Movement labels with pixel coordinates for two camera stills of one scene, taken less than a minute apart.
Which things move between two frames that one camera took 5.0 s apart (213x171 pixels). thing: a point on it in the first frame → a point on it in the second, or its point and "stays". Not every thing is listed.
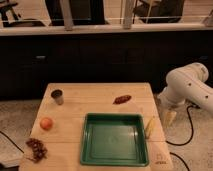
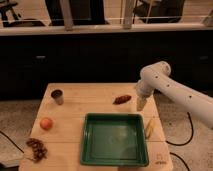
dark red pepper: [121, 99] stays
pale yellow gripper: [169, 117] → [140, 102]
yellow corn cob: [149, 128] stays
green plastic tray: [114, 139] stays
